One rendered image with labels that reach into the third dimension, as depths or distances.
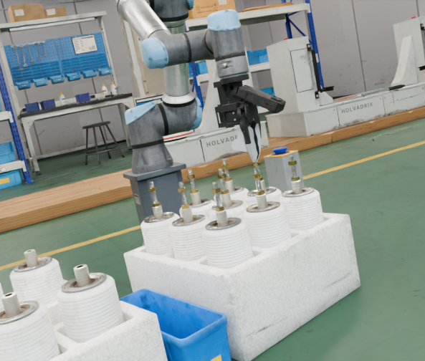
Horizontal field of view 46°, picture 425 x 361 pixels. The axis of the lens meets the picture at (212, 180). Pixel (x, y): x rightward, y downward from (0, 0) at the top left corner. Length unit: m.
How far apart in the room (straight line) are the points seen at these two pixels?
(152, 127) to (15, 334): 1.09
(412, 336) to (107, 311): 0.56
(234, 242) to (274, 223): 0.12
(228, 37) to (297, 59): 2.65
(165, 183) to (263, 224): 0.73
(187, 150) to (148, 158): 1.62
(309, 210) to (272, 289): 0.22
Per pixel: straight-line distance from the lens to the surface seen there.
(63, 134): 9.56
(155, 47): 1.27
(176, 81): 1.73
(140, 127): 1.74
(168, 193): 1.75
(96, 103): 6.61
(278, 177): 1.41
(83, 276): 0.86
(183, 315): 1.06
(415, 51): 4.73
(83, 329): 0.86
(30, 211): 3.09
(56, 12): 7.10
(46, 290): 1.06
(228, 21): 1.22
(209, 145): 3.41
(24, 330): 0.80
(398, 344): 1.03
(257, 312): 1.02
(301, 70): 3.86
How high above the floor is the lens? 0.51
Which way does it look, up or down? 9 degrees down
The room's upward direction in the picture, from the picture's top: 12 degrees counter-clockwise
